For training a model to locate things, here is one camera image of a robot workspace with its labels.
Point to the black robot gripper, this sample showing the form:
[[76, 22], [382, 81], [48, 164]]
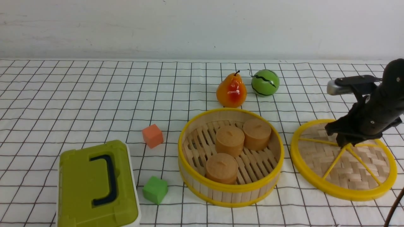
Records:
[[377, 112]]

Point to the yellow woven bamboo steamer lid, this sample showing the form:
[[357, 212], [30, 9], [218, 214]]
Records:
[[362, 172]]

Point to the yellow bamboo steamer basket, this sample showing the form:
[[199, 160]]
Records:
[[258, 171]]

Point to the brown round bun back right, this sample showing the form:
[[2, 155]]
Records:
[[256, 134]]

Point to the brown round bun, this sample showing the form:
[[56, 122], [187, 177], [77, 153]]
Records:
[[229, 140], [222, 168], [256, 134]]

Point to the green toy watermelon ball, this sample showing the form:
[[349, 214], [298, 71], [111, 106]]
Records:
[[265, 82]]

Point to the brown round bun back left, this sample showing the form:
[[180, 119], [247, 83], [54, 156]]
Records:
[[229, 140]]

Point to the orange red toy pear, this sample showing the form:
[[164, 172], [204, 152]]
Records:
[[231, 92]]

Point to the brown round bun front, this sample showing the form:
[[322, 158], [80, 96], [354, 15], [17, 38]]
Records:
[[222, 168]]

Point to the orange foam cube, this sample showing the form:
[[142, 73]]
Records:
[[152, 136]]

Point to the green foam cube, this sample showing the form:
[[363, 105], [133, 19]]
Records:
[[155, 190]]

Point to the olive green lunch box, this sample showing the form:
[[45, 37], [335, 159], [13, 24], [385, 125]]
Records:
[[96, 187]]

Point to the white grid tablecloth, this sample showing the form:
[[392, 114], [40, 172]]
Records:
[[49, 106]]

